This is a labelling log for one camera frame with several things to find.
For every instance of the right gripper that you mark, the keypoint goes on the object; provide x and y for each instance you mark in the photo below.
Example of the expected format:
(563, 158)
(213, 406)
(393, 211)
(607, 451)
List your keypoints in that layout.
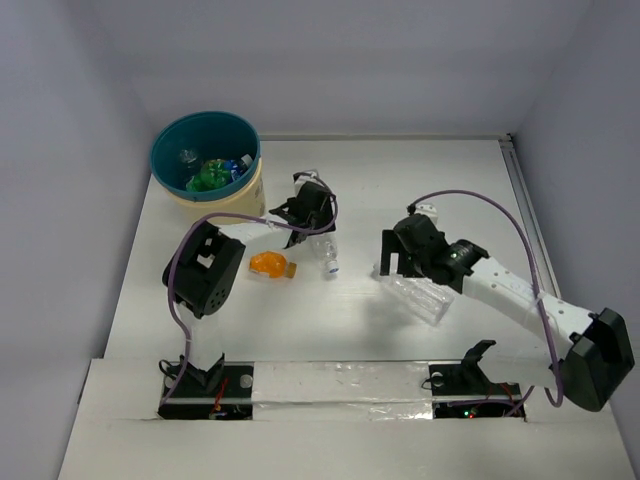
(392, 242)

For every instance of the teal and cream bin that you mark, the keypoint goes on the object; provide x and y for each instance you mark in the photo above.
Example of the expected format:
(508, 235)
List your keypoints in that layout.
(214, 135)

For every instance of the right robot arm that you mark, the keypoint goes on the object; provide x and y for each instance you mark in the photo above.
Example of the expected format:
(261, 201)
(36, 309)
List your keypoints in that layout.
(592, 351)

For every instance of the green plastic soda bottle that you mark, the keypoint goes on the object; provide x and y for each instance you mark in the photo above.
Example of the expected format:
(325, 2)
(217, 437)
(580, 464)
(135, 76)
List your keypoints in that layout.
(213, 175)

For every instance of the aluminium rail right edge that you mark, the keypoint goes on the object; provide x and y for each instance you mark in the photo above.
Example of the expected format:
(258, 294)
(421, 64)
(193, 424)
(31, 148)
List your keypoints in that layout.
(530, 223)

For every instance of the small orange juice bottle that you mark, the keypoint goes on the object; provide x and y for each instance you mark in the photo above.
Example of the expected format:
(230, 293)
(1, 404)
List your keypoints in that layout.
(273, 265)

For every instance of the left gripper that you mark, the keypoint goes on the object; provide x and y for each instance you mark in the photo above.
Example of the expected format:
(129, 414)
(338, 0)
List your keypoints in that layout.
(293, 216)

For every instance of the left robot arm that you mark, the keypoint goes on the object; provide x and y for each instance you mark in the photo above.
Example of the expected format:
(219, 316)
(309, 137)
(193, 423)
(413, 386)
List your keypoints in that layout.
(202, 271)

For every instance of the clear bottle white cap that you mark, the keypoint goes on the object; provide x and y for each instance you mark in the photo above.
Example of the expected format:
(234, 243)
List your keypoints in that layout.
(421, 297)

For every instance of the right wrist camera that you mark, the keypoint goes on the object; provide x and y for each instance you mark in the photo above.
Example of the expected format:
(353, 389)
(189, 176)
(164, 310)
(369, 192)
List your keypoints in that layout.
(424, 208)

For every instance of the clear crushed plastic bottle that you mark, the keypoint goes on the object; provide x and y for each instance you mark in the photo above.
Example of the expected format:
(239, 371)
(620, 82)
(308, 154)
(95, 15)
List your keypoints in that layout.
(325, 249)

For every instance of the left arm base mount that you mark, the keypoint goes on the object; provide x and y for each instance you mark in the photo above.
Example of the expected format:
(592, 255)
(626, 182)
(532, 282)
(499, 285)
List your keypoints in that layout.
(222, 393)

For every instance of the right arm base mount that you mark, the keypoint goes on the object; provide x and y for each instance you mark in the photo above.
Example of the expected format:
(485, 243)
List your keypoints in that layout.
(460, 392)

